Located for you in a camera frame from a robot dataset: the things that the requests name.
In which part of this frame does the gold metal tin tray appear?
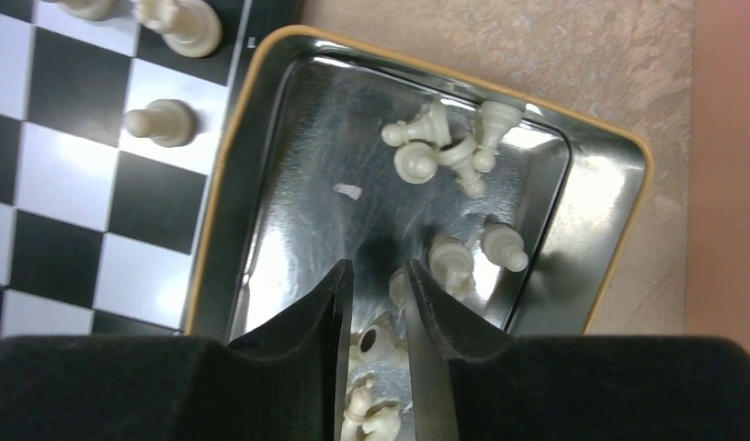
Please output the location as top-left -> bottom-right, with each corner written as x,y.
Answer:
183,24 -> 656,441

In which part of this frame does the white knight in tin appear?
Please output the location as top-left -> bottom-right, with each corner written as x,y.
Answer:
339,377 -> 402,441

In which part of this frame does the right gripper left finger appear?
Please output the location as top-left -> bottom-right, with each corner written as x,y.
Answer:
228,259 -> 354,440

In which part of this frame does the black white chessboard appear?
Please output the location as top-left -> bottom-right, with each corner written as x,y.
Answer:
0,1 -> 301,338

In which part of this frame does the white chess pawn on board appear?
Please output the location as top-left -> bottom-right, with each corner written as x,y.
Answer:
123,99 -> 197,148

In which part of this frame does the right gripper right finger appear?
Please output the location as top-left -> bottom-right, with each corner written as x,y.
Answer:
404,260 -> 514,440

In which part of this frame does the white chess queen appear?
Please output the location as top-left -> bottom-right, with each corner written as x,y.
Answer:
131,0 -> 222,58

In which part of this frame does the orange plastic file organizer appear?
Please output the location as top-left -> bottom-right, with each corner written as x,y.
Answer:
685,1 -> 750,354

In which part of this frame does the white rook in tin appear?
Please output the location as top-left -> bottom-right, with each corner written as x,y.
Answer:
348,324 -> 409,370

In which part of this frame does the white piece in tin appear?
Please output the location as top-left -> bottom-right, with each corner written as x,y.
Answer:
481,223 -> 529,272
428,234 -> 475,301

